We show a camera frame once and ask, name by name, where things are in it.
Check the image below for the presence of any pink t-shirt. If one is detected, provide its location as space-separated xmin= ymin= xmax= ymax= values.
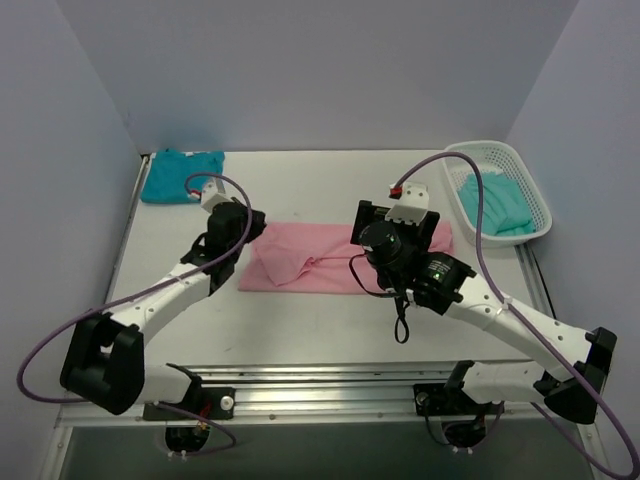
xmin=237 ymin=221 xmax=455 ymax=296

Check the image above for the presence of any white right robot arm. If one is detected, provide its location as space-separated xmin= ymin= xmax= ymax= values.
xmin=350 ymin=200 xmax=617 ymax=425

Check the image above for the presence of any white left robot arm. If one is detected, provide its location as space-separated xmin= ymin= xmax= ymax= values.
xmin=60 ymin=201 xmax=266 ymax=419

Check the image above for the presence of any teal folded t-shirt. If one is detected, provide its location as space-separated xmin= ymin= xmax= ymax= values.
xmin=140 ymin=149 xmax=225 ymax=205

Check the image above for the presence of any mint green t-shirt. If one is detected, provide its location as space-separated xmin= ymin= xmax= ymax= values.
xmin=457 ymin=172 xmax=536 ymax=236

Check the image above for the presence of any white perforated plastic basket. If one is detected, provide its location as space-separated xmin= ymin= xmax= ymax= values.
xmin=441 ymin=140 xmax=552 ymax=248

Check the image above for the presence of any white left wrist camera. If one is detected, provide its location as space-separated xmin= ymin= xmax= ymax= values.
xmin=188 ymin=179 xmax=233 ymax=213

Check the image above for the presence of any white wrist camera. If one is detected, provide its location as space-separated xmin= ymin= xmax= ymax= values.
xmin=384 ymin=182 xmax=429 ymax=226
xmin=188 ymin=179 xmax=233 ymax=213

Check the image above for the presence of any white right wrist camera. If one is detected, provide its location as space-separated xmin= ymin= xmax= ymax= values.
xmin=384 ymin=182 xmax=429 ymax=226

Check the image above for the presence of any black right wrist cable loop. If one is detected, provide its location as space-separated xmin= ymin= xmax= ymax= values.
xmin=348 ymin=253 xmax=414 ymax=345

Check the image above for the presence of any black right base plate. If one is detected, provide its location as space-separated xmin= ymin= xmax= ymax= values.
xmin=413 ymin=383 xmax=499 ymax=417

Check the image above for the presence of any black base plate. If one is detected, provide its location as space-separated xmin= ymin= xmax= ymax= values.
xmin=142 ymin=386 xmax=236 ymax=421
xmin=413 ymin=383 xmax=499 ymax=417

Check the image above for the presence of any aluminium rail frame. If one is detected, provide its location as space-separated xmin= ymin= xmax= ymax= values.
xmin=53 ymin=363 xmax=599 ymax=430

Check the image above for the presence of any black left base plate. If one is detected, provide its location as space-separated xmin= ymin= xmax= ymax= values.
xmin=142 ymin=386 xmax=236 ymax=421

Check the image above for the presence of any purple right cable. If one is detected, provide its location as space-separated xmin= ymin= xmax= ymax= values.
xmin=389 ymin=152 xmax=640 ymax=480

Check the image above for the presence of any purple cable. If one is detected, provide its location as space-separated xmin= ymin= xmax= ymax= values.
xmin=17 ymin=172 xmax=254 ymax=454
xmin=389 ymin=152 xmax=640 ymax=480

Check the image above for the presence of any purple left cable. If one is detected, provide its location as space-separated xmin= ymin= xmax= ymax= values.
xmin=17 ymin=172 xmax=254 ymax=454

